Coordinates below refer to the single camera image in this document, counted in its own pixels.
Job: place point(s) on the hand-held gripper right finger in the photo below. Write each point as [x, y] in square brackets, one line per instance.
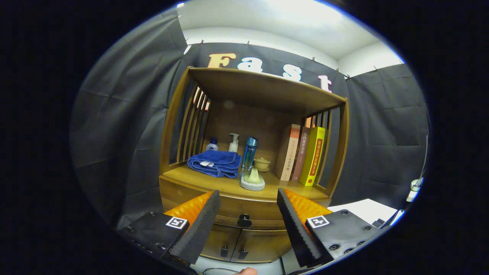
[296, 229]

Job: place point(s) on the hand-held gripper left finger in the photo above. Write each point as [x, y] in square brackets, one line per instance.
[200, 229]

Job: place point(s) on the wooden drawer with black knob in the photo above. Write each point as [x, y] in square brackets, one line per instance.
[252, 208]

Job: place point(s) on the green scrub brush white base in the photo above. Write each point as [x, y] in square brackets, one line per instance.
[253, 183]

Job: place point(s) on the wooden cabinet door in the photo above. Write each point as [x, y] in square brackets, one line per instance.
[263, 244]
[219, 240]

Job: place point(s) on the wooden countertop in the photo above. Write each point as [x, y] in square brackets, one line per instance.
[229, 185]

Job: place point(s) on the wooden cabinet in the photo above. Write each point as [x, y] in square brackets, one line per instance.
[267, 89]

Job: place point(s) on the white table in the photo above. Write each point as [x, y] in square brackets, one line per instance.
[363, 210]

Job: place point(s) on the blue folded towel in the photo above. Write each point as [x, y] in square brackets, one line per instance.
[217, 160]

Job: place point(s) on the brown book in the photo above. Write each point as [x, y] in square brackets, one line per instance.
[301, 156]

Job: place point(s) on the yellow lidded teacup with saucer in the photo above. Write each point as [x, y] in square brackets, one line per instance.
[262, 164]

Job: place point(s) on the yellow book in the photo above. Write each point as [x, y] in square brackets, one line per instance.
[313, 156]

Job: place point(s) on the orange and white book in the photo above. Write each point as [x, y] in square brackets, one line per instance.
[288, 152]

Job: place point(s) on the small black object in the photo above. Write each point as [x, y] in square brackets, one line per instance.
[378, 223]

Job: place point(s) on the small white bottle blue cap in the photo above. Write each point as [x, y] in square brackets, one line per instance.
[212, 147]

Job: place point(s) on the white pump bottle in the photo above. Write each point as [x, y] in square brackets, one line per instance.
[233, 147]

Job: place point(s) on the blue glass bottle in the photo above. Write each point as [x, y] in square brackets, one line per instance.
[250, 152]

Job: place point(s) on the black backdrop cloth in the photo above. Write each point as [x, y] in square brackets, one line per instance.
[126, 133]

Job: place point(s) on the small white device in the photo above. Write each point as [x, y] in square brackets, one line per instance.
[413, 190]

